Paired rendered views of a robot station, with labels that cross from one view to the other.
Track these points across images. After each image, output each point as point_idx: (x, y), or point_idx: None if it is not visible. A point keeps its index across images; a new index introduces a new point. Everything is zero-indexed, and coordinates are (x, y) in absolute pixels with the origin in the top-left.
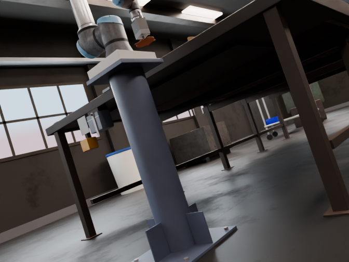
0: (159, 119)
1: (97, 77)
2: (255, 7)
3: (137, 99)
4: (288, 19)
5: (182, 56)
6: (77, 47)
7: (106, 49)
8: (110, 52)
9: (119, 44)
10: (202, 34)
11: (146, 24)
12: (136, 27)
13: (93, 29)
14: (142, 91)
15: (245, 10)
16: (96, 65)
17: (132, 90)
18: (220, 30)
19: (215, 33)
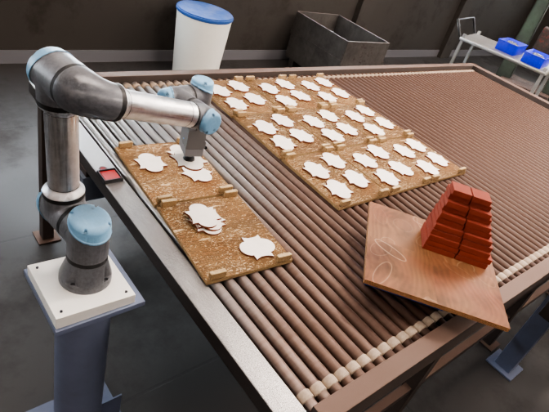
0: (101, 355)
1: (33, 293)
2: (260, 404)
3: (76, 342)
4: None
5: (180, 300)
6: (36, 203)
7: (65, 258)
8: (64, 275)
9: (82, 274)
10: (207, 326)
11: (202, 143)
12: (185, 138)
13: (62, 215)
14: (88, 335)
15: (251, 389)
16: (37, 284)
17: (73, 332)
18: (222, 355)
19: (216, 348)
